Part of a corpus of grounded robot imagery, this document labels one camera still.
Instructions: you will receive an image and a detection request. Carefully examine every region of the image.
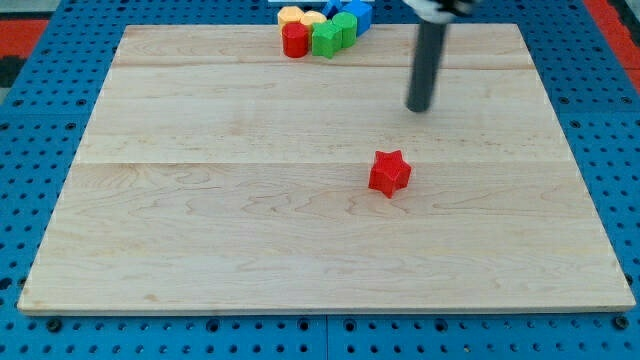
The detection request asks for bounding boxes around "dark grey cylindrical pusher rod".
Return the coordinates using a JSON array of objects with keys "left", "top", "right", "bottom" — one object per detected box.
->
[{"left": 406, "top": 20, "right": 448, "bottom": 113}]

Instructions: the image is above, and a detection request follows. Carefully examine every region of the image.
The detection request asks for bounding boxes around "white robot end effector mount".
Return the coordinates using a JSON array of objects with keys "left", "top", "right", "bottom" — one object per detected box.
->
[{"left": 403, "top": 0, "right": 481, "bottom": 23}]

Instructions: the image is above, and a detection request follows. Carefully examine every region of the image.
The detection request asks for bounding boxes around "red star block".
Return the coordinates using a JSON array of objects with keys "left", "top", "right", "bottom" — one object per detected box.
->
[{"left": 368, "top": 150, "right": 412, "bottom": 198}]

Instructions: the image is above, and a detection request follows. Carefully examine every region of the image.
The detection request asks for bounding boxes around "blue cube block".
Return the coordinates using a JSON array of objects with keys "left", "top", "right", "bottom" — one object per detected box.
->
[{"left": 343, "top": 0, "right": 373, "bottom": 37}]

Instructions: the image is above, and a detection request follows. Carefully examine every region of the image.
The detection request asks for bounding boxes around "green cylinder block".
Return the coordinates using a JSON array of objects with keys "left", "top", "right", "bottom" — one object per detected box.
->
[{"left": 332, "top": 12, "right": 358, "bottom": 48}]

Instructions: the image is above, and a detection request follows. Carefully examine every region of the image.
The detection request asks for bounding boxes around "green cube block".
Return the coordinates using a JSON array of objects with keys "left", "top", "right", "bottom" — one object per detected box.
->
[{"left": 312, "top": 20, "right": 342, "bottom": 59}]

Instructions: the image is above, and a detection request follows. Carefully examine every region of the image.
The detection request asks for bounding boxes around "blue triangle block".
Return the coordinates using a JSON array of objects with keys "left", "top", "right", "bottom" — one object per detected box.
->
[{"left": 321, "top": 0, "right": 343, "bottom": 19}]

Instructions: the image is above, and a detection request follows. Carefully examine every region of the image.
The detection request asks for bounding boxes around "red cylinder block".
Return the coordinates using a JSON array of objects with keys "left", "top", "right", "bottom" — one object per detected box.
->
[{"left": 281, "top": 22, "right": 309, "bottom": 58}]

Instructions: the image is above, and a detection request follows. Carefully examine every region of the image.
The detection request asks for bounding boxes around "yellow hexagon block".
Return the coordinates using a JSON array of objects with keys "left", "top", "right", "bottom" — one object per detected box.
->
[{"left": 277, "top": 6, "right": 304, "bottom": 31}]

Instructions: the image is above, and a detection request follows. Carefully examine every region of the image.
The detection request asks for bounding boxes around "light wooden board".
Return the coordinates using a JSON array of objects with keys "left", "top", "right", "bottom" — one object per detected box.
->
[{"left": 18, "top": 24, "right": 635, "bottom": 316}]

